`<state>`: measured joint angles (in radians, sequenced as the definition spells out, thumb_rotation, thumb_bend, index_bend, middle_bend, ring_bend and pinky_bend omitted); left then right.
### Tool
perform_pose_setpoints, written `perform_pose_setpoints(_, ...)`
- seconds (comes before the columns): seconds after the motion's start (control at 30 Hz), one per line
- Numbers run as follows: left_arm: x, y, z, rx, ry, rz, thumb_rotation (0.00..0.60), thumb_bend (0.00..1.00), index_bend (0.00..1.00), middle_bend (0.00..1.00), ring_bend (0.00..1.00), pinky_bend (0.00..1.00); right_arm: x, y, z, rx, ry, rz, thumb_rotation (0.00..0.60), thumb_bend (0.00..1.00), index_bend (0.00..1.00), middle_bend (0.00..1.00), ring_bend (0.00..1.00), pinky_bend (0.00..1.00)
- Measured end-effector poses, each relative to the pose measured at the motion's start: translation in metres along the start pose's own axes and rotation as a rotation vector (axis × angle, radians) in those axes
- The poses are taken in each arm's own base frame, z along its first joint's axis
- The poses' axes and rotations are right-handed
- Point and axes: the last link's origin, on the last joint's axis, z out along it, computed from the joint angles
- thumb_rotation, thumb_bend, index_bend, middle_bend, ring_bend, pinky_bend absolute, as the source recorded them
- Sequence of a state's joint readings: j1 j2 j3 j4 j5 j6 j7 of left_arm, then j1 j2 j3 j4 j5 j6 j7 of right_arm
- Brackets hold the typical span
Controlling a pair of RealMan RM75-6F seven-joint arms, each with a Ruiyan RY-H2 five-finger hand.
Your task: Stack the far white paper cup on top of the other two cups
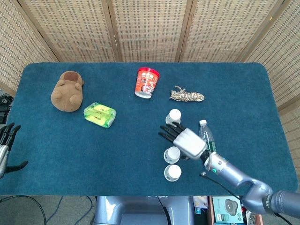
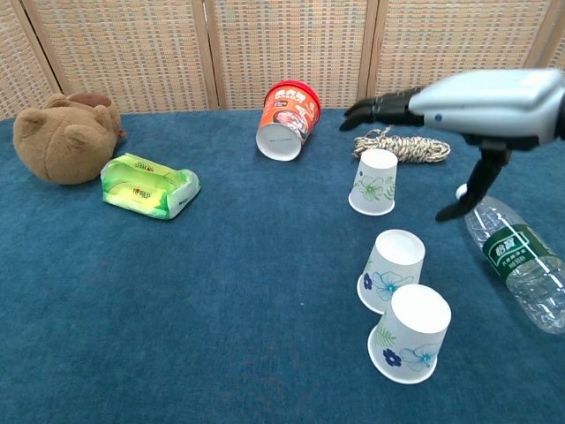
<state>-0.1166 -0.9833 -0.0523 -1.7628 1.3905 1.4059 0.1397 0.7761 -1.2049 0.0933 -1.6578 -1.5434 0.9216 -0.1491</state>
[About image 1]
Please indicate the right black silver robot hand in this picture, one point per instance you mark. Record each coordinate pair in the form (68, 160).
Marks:
(189, 143)

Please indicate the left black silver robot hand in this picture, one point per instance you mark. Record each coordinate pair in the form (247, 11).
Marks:
(4, 157)

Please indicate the white paper cup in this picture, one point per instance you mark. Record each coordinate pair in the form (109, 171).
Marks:
(173, 152)
(175, 115)
(174, 171)

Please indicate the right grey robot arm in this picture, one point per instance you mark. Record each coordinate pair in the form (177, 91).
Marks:
(234, 174)

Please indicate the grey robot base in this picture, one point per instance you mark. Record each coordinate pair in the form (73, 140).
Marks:
(140, 211)

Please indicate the clear plastic water bottle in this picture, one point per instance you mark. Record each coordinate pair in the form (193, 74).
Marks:
(204, 131)

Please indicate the black equipment pile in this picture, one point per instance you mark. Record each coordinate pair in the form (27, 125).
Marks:
(4, 110)

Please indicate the red instant noodle cup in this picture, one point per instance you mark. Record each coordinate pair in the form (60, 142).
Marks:
(145, 82)

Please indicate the teal product box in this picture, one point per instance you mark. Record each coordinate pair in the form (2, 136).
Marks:
(228, 208)

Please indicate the brown plush toy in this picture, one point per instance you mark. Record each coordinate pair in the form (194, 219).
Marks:
(66, 93)

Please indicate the blue felt table mat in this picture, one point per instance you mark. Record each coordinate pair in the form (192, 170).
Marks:
(93, 152)

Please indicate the green wet wipes pack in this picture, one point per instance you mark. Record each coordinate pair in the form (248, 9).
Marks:
(99, 114)

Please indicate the woven bamboo screen panel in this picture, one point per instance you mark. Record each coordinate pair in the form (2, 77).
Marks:
(225, 30)
(150, 30)
(286, 58)
(16, 47)
(75, 30)

